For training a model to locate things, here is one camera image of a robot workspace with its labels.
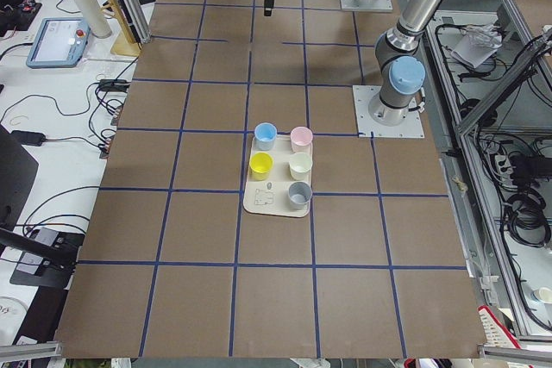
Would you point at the white cylindrical roll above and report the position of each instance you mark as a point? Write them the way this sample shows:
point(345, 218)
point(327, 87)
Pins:
point(95, 18)

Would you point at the pale green plastic cup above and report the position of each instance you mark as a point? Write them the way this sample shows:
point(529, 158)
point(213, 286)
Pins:
point(300, 165)

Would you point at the wooden mug tree stand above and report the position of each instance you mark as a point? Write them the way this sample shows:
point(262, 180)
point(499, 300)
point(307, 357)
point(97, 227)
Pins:
point(125, 43)

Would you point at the black power adapter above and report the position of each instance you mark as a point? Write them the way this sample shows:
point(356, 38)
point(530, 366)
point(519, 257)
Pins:
point(29, 138)

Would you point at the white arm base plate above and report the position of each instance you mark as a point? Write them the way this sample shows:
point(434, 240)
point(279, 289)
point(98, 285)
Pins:
point(375, 120)

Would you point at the cream plastic tray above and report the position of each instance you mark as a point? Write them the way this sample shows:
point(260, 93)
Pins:
point(270, 196)

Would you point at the pink plastic cup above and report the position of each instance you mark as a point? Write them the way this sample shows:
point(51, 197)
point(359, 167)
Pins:
point(301, 138)

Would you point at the blue teach pendant tablet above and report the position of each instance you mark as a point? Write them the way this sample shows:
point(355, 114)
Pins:
point(60, 43)

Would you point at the blue plastic cup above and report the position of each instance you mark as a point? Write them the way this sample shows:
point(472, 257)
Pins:
point(265, 135)

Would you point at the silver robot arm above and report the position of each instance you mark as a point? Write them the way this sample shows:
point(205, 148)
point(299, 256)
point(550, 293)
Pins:
point(403, 75)

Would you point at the grey plastic cup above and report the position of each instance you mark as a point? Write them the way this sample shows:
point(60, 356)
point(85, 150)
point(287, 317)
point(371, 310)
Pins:
point(299, 194)

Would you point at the yellow plastic cup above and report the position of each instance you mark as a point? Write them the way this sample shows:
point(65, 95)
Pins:
point(260, 166)

